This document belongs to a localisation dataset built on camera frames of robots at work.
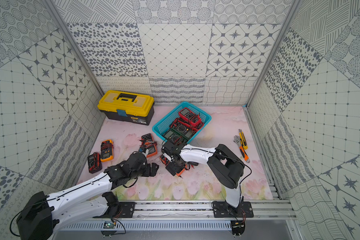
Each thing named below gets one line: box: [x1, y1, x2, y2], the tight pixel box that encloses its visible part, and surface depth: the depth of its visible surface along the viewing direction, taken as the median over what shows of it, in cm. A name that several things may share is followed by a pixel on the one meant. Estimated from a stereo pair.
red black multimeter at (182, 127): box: [170, 118, 199, 134], surface depth 106 cm
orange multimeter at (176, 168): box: [165, 161, 188, 177], surface depth 81 cm
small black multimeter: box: [159, 154, 170, 167], surface depth 89 cm
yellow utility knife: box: [238, 129, 249, 150], surface depth 102 cm
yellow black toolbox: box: [97, 90, 155, 126], surface depth 102 cm
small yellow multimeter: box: [100, 139, 114, 162], surface depth 94 cm
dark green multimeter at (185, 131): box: [171, 121, 198, 140], surface depth 105 cm
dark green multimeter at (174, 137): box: [162, 128, 188, 145], surface depth 100 cm
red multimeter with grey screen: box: [179, 107, 201, 127], surface depth 104 cm
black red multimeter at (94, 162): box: [87, 152, 103, 174], surface depth 89 cm
